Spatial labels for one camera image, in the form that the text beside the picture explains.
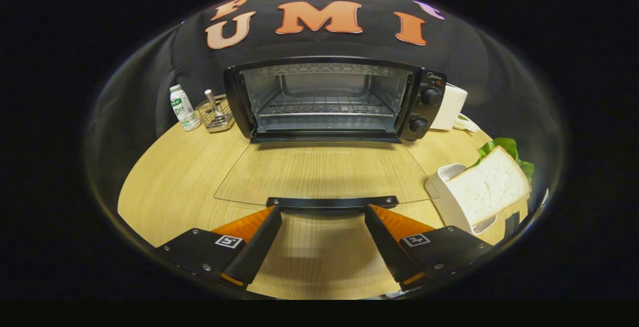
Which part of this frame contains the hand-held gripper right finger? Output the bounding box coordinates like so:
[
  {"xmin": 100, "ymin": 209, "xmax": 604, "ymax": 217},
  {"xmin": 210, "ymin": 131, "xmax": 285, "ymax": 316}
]
[{"xmin": 364, "ymin": 204, "xmax": 496, "ymax": 292}]

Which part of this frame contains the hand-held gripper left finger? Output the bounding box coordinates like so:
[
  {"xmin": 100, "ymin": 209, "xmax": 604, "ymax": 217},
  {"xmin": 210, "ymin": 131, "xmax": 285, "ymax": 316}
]
[{"xmin": 155, "ymin": 206, "xmax": 283, "ymax": 291}]

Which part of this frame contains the sandwich with green lettuce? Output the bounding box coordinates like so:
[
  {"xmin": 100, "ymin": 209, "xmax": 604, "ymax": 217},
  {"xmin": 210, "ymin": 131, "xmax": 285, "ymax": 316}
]
[{"xmin": 446, "ymin": 137, "xmax": 535, "ymax": 228}]

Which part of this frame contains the black toaster oven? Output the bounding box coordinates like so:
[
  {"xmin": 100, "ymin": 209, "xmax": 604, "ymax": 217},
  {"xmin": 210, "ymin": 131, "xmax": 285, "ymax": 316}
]
[{"xmin": 214, "ymin": 56, "xmax": 448, "ymax": 218}]

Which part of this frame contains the white pop-up toaster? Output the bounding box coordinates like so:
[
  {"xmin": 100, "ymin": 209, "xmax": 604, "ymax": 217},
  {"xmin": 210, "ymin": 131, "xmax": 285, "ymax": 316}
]
[{"xmin": 429, "ymin": 83, "xmax": 469, "ymax": 131}]

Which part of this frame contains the white rectangular plate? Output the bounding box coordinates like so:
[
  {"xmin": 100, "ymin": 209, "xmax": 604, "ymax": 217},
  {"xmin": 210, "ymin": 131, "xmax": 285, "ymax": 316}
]
[{"xmin": 424, "ymin": 163, "xmax": 500, "ymax": 236}]

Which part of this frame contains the white bottle with green label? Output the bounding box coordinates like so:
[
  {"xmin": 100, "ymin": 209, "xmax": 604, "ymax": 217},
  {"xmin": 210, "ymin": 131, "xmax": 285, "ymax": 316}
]
[{"xmin": 169, "ymin": 84, "xmax": 202, "ymax": 132}]

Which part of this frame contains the metal wire rack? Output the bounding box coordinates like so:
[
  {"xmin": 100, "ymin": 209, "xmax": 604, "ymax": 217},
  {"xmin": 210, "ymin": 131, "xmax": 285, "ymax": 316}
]
[{"xmin": 195, "ymin": 89, "xmax": 236, "ymax": 134}]

